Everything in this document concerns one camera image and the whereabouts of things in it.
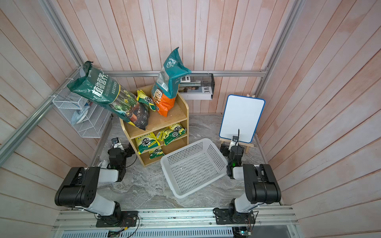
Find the yellow green small bag top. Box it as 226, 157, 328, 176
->
137, 90, 156, 111

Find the teal orange fertilizer bag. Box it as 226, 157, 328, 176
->
151, 47, 191, 117

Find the dark green large fertilizer bag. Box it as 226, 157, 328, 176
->
67, 61, 149, 130

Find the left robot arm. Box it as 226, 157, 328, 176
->
55, 137, 138, 230

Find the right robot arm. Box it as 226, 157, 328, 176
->
213, 135, 281, 226

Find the small green bag bottom shelf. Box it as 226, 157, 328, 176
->
149, 148, 165, 160

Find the wooden shelf cabinet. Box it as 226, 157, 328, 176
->
120, 94, 189, 154

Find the white plastic basket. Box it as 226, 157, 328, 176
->
160, 138, 228, 199

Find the white book box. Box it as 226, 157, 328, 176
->
179, 86, 213, 100

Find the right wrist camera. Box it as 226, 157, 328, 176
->
231, 136, 239, 144

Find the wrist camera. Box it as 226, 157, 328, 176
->
111, 137, 120, 145
231, 136, 239, 144

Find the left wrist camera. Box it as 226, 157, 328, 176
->
111, 137, 120, 145

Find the white board blue frame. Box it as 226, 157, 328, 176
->
219, 95, 266, 143

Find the white wire rack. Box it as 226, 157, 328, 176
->
53, 68, 111, 139

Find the black mesh wall basket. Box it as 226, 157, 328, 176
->
178, 73, 215, 100

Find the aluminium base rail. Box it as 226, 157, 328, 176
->
51, 205, 303, 238

